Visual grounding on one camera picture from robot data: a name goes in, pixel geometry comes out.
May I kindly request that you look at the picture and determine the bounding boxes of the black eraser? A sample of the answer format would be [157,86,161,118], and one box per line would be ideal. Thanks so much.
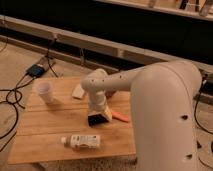
[88,114,108,126]

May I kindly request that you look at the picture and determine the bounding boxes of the translucent plastic cup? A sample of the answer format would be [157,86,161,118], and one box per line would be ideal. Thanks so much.
[35,82,54,104]

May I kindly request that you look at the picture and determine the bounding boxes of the small beige block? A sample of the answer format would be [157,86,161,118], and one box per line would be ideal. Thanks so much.
[72,84,86,99]

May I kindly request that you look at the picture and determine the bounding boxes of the orange carrot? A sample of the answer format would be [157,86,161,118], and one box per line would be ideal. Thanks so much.
[112,111,130,123]

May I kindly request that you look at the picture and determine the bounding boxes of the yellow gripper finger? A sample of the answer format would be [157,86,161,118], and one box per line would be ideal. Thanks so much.
[103,107,112,120]

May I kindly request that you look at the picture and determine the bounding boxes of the dark red bowl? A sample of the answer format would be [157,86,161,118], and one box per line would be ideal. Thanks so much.
[105,90,117,99]

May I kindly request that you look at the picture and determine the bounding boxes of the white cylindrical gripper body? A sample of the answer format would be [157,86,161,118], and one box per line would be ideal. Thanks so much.
[88,91,106,111]

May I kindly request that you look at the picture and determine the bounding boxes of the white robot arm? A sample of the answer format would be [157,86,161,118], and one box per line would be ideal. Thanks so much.
[82,60,202,171]

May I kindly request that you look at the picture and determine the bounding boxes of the black cable on floor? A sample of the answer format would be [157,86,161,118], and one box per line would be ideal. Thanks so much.
[0,71,34,153]

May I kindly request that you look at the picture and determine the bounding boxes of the black power adapter left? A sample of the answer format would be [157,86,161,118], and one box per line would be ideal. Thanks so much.
[26,64,45,78]

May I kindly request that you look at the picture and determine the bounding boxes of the white plastic bottle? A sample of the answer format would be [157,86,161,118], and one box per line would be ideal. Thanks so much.
[61,134,101,148]

